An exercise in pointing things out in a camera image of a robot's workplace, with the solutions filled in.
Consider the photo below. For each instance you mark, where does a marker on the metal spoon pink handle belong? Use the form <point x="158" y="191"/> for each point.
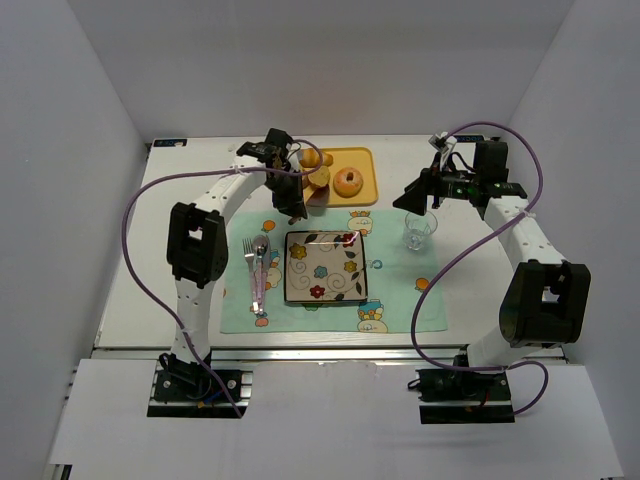
<point x="255" y="245"/>

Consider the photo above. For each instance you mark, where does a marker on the golden croissant roll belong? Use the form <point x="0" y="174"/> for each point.
<point x="310" y="158"/>

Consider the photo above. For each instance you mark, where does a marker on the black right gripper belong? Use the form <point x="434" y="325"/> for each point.
<point x="428" y="188"/>

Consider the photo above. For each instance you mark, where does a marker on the square floral plate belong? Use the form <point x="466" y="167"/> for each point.
<point x="324" y="267"/>

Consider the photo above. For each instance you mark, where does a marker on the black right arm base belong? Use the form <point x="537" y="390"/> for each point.
<point x="455" y="397"/>

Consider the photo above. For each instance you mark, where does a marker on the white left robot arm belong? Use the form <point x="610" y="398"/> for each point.
<point x="197" y="249"/>

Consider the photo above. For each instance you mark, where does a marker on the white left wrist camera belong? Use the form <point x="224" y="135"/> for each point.
<point x="294" y="158"/>

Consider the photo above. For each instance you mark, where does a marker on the yellow plastic tray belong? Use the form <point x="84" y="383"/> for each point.
<point x="359" y="158"/>

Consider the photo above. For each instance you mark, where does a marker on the seeded bread slice small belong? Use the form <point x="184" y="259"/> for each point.
<point x="320" y="178"/>

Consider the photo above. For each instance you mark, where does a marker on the light green printed placemat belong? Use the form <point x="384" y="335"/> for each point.
<point x="396" y="279"/>

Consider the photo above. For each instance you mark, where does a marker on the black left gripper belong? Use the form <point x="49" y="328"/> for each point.
<point x="289" y="195"/>

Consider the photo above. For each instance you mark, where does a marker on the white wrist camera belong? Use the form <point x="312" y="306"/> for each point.
<point x="294" y="158"/>
<point x="443" y="142"/>

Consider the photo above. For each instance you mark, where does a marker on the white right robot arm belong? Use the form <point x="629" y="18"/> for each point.
<point x="546" y="299"/>

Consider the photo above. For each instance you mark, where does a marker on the blue label right corner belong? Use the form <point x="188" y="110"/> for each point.
<point x="469" y="138"/>

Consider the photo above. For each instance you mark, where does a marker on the blue label left corner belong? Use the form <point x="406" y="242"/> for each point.
<point x="170" y="143"/>

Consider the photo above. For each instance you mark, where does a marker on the metal spatula wooden handle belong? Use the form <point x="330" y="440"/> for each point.
<point x="311" y="212"/>

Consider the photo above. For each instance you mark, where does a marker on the orange glazed donut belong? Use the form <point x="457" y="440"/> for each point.
<point x="348" y="182"/>

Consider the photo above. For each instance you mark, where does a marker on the aluminium front rail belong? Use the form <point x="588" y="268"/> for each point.
<point x="246" y="359"/>

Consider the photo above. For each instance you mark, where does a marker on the clear drinking glass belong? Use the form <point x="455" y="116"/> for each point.
<point x="418" y="229"/>

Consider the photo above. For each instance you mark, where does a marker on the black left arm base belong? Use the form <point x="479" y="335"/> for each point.
<point x="186" y="390"/>

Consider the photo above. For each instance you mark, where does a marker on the metal fork pink handle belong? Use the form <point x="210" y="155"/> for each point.
<point x="249" y="256"/>

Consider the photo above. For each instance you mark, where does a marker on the blue label corner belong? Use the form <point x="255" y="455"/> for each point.
<point x="170" y="143"/>
<point x="469" y="138"/>

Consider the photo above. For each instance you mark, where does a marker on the seeded bread slice large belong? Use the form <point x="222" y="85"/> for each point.
<point x="317" y="197"/>

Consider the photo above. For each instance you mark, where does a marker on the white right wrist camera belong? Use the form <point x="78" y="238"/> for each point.
<point x="443" y="142"/>

